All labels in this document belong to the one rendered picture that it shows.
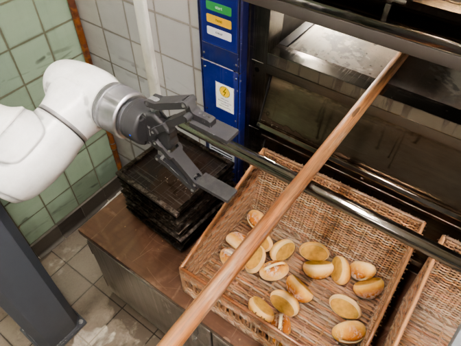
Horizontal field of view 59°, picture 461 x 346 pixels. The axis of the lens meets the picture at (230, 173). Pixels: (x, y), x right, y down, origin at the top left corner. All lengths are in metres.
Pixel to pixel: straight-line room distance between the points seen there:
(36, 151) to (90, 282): 1.45
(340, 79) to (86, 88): 0.66
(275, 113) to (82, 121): 0.70
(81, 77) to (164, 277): 0.81
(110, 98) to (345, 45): 0.77
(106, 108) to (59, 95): 0.09
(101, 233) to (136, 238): 0.13
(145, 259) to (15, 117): 0.82
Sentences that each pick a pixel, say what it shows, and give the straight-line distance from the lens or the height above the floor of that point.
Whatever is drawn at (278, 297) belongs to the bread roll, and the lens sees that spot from 1.29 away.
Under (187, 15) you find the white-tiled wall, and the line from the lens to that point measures 1.36.
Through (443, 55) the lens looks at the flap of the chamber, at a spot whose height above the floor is 1.41.
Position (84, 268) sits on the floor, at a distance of 2.19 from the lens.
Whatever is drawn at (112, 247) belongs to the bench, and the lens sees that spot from 1.50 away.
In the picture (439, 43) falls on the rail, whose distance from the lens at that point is 0.85.
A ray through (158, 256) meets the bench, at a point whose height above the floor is 0.58.
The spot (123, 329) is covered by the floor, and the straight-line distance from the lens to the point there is 1.99.
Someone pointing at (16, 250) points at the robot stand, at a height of 0.67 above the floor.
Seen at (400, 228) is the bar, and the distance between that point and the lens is 0.83.
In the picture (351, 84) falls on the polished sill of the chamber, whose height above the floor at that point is 1.18.
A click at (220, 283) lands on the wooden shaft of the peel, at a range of 0.67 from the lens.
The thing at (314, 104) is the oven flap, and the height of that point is 1.06.
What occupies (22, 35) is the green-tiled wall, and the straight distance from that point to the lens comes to 1.74.
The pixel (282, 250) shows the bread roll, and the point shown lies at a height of 0.64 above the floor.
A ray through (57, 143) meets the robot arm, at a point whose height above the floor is 1.33.
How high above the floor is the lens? 1.80
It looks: 48 degrees down
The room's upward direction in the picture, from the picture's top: straight up
